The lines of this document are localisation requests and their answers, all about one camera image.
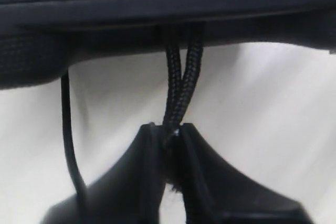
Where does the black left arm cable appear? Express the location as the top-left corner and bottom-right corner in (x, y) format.
(60, 68), (91, 224)

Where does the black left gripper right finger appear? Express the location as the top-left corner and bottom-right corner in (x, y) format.
(170, 123), (306, 223)

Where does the black plastic carrying case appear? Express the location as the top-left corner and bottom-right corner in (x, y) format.
(1, 0), (335, 89)

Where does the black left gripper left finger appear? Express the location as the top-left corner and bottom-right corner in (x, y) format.
(42, 123), (165, 223)

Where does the black cord with toggle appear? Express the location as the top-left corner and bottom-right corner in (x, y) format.
(160, 23), (204, 154)

